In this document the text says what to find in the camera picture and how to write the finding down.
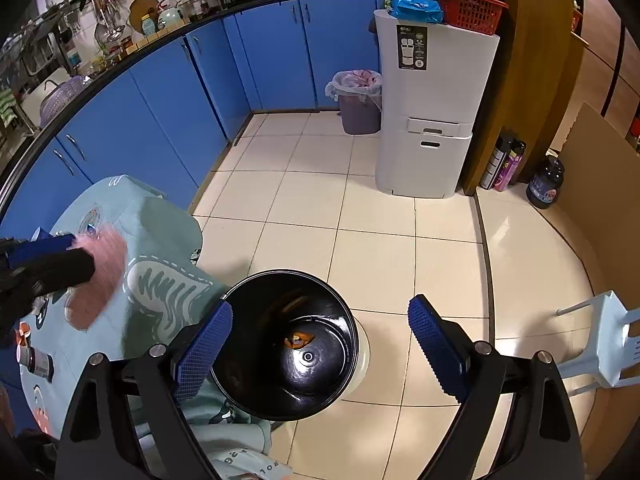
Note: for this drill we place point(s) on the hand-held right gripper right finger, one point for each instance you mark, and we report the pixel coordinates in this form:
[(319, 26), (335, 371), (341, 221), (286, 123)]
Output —
[(435, 350)]

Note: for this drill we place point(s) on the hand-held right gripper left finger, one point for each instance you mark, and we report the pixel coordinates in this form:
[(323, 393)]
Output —
[(205, 350)]

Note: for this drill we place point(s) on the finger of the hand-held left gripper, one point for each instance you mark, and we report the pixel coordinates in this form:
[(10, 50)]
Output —
[(62, 270), (42, 249)]

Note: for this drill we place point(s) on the pink round cloth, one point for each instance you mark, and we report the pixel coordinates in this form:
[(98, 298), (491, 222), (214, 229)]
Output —
[(102, 280)]

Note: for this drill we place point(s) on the black round trash bin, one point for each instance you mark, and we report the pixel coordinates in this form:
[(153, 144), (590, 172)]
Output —
[(280, 310)]

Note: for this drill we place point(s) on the grey trash bin with bag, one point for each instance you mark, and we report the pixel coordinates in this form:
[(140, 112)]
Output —
[(350, 85)]

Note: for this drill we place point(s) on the small dark bottle white cap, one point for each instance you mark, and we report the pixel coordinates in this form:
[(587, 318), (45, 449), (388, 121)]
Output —
[(40, 362)]

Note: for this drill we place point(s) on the orange scrap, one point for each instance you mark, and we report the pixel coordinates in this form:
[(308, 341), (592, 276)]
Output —
[(299, 341)]

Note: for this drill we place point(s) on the purple plastic basket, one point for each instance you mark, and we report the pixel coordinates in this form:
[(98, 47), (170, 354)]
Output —
[(60, 100)]

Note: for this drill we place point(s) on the long blue kitchen cabinet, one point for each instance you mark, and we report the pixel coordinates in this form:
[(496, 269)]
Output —
[(150, 110)]

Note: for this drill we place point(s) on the pale plastic chair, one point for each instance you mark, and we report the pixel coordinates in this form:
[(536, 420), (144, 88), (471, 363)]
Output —
[(612, 340)]

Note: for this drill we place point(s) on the black spray can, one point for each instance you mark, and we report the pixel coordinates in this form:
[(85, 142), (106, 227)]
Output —
[(495, 165)]

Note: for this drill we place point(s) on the purple spray can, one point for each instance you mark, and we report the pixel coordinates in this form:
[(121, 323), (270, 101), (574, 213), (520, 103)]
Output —
[(511, 170)]

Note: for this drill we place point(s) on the dark round jar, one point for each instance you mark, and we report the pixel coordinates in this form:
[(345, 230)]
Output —
[(545, 185)]

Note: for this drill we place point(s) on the metal dish rack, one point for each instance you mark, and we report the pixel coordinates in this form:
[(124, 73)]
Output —
[(35, 50)]

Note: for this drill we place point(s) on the metal strainer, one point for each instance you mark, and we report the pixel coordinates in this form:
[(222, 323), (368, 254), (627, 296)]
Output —
[(110, 30)]

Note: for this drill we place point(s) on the purple waste bin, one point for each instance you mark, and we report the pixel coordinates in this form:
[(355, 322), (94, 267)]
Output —
[(360, 115)]

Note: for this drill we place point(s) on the white plastic storage cabinet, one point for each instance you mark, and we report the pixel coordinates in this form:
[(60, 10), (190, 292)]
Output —
[(430, 95)]

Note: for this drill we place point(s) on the round wooden cutting board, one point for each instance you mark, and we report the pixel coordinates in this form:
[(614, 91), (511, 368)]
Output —
[(140, 7)]

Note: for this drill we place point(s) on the teal kettle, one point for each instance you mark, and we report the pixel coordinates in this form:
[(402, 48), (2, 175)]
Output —
[(172, 17)]

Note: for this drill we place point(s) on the short blue kitchen cabinet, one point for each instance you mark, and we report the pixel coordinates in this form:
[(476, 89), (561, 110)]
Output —
[(280, 55)]

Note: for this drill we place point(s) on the brown wooden partition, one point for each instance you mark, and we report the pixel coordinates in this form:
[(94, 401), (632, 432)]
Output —
[(535, 60)]

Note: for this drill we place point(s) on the red plastic basket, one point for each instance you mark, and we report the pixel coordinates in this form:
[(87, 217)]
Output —
[(470, 12)]

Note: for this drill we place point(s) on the blue plastic packet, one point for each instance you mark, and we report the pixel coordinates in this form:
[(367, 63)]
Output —
[(412, 5)]

